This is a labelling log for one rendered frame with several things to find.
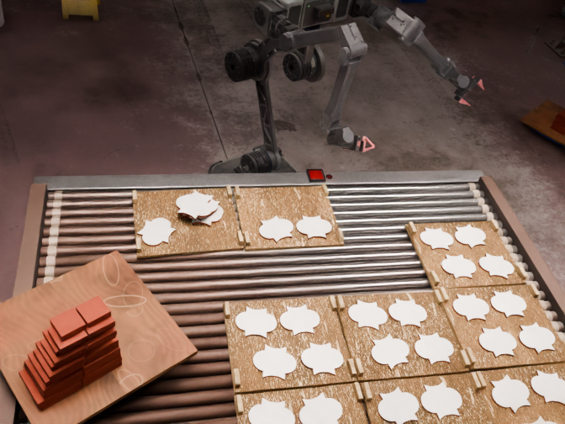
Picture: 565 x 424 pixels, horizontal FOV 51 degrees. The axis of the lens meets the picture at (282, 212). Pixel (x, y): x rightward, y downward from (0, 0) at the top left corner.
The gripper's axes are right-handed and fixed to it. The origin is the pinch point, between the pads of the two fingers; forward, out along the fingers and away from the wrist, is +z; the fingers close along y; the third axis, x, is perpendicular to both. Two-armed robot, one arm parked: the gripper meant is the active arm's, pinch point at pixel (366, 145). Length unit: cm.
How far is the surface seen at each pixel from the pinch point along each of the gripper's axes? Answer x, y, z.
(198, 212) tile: -38, -1, -74
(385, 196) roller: -21.1, 5.2, 12.3
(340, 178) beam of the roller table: -17.0, -9.8, -3.3
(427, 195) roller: -17.5, 10.8, 31.9
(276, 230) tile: -41, 10, -43
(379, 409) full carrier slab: -84, 79, -34
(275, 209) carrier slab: -34, -1, -39
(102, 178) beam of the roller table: -34, -40, -103
